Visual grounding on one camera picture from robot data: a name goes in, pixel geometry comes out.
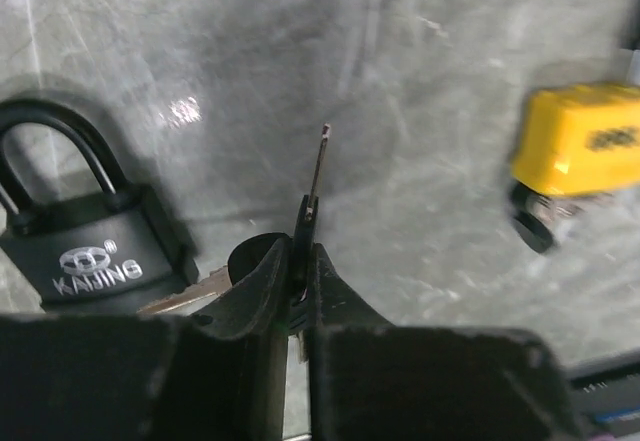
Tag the black headed keys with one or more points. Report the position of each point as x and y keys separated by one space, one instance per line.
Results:
x=246 y=257

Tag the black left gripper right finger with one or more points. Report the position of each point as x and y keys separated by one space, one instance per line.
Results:
x=372 y=380

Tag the black padlock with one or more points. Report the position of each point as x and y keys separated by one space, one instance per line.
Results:
x=113 y=251

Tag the yellow padlock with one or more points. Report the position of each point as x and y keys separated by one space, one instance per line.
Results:
x=578 y=145

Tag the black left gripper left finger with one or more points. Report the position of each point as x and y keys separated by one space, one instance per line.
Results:
x=218 y=376

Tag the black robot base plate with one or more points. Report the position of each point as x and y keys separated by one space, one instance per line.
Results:
x=605 y=393

